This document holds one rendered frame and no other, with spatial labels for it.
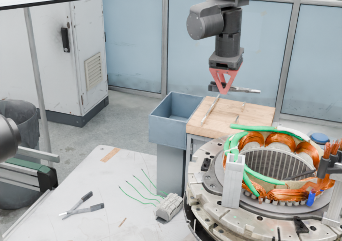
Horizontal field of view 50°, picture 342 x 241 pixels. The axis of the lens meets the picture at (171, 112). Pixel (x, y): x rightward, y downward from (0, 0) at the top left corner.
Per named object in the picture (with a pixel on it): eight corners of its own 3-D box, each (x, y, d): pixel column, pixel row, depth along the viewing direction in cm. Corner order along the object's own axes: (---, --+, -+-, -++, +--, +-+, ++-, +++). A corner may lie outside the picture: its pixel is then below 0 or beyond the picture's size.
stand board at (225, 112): (185, 132, 92) (186, 124, 91) (205, 102, 108) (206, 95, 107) (265, 149, 86) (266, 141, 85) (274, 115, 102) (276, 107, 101)
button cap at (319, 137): (324, 145, 90) (325, 141, 89) (309, 139, 92) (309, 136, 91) (330, 138, 93) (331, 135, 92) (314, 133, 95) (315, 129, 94)
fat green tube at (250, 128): (228, 133, 73) (229, 124, 72) (231, 124, 76) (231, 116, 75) (305, 145, 69) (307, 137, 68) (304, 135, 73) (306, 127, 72)
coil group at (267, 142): (263, 150, 74) (266, 132, 72) (263, 146, 76) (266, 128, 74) (294, 155, 73) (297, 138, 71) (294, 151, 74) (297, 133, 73)
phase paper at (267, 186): (242, 194, 62) (245, 174, 60) (243, 189, 63) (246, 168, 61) (291, 205, 60) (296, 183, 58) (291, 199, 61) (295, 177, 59)
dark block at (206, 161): (210, 162, 72) (211, 156, 71) (207, 172, 69) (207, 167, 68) (204, 161, 72) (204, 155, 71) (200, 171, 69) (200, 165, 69)
